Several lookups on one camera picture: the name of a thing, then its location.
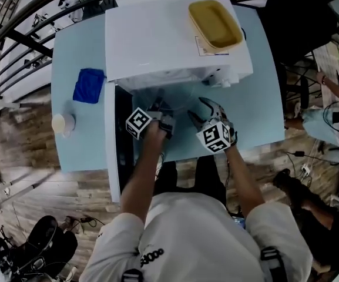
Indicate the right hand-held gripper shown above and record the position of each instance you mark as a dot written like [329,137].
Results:
[213,137]

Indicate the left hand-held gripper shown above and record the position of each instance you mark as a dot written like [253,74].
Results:
[137,123]

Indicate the glass turntable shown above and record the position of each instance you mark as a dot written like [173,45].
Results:
[184,98]

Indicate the person's right forearm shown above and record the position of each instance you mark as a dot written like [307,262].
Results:
[242,181]

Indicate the person's left forearm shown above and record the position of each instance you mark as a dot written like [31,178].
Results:
[142,172]

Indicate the black and white microwave door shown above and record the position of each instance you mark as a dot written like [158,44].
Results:
[112,142]

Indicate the white microwave oven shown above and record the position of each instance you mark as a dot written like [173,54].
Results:
[157,40]

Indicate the person's black trousers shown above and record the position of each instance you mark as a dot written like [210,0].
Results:
[210,181]

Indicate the blue cloth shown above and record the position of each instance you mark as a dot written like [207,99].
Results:
[88,85]

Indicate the beige plastic container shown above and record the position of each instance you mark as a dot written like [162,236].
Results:
[216,25]

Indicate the white plastic cup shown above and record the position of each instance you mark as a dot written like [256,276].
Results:
[62,123]

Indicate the white power strip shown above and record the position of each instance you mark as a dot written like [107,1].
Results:
[305,169]

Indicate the person's white t-shirt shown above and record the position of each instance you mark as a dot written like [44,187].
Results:
[192,239]

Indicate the black office chair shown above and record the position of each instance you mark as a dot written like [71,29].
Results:
[295,25]

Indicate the white grid-pattern board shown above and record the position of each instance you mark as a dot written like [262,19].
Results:
[330,60]

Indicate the black bag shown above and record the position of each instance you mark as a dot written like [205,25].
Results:
[46,239]

